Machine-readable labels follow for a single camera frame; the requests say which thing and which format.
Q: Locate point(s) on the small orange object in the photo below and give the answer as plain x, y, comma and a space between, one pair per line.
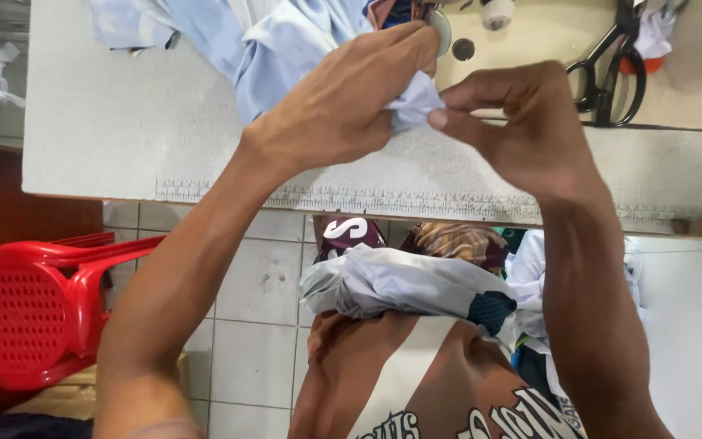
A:
652, 65

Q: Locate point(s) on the cream sewing machine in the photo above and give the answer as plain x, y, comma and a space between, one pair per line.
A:
540, 36

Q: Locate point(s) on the pale blue fabric piece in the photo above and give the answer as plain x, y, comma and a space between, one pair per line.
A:
128, 21

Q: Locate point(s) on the red plastic stool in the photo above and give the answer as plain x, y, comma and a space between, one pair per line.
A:
22, 311

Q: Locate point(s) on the maroon cloth with white print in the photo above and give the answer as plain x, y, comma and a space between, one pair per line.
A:
351, 235

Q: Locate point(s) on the brown patterned cloth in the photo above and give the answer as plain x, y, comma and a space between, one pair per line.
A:
457, 244

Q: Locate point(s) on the white thread spool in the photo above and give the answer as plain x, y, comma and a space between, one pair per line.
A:
497, 13

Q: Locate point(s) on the grey white fabric bundle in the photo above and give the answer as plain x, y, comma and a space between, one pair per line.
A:
400, 283

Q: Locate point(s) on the white cloth scrap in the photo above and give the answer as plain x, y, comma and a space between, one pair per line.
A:
655, 30

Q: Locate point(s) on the black scissors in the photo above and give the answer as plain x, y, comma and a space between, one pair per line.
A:
622, 36

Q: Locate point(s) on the brown and white printed shirt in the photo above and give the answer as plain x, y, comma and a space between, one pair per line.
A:
400, 378

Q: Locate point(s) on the dark fabric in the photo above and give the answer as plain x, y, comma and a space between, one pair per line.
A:
22, 427

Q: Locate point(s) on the person's left hand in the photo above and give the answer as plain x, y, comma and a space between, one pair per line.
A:
326, 103

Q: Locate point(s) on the light blue fabric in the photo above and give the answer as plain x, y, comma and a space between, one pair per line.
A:
284, 49

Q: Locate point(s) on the person's right hand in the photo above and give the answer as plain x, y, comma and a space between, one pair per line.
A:
540, 134

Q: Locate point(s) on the round metal disc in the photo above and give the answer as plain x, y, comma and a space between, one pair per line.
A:
442, 30

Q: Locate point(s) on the brown and blue fabric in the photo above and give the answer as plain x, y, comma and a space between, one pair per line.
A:
390, 12

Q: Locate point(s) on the white garment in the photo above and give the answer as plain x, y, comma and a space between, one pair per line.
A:
528, 286

